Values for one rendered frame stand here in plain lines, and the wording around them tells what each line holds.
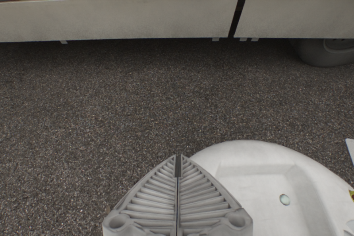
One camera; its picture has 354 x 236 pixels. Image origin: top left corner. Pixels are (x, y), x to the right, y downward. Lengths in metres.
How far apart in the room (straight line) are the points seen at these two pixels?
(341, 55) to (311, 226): 1.31
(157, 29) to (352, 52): 1.40
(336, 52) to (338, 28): 0.40
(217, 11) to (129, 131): 0.82
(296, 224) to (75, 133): 1.11
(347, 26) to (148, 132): 1.25
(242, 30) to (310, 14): 0.33
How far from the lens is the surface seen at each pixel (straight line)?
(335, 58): 1.62
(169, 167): 0.16
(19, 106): 1.52
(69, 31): 1.14
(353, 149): 1.27
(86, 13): 1.02
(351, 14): 1.22
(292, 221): 0.58
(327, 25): 1.18
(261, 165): 0.50
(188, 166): 0.16
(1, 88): 1.80
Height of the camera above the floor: 0.78
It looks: 61 degrees down
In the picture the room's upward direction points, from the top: 4 degrees counter-clockwise
